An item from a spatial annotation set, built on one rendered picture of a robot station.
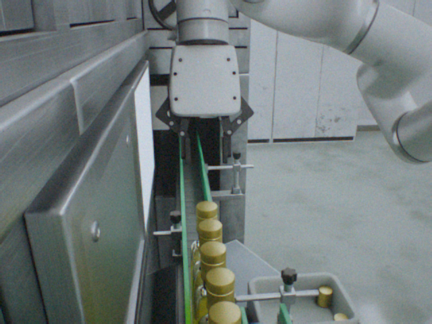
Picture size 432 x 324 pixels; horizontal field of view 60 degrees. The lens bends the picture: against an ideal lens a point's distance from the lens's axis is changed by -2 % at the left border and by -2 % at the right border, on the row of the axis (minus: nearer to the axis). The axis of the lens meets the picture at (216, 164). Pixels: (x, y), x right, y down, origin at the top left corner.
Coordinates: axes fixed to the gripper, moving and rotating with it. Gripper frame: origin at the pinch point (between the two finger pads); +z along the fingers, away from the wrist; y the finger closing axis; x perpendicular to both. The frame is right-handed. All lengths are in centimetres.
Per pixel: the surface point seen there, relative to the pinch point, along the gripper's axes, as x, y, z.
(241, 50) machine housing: 81, 19, -29
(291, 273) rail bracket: 7.7, 15.4, 23.2
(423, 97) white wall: 418, 314, -29
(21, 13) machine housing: -22.6, -16.6, -13.9
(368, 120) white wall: 424, 240, 0
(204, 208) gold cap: 1.4, -0.3, 9.1
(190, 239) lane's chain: 43, -2, 27
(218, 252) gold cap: -9.8, 0.7, 12.2
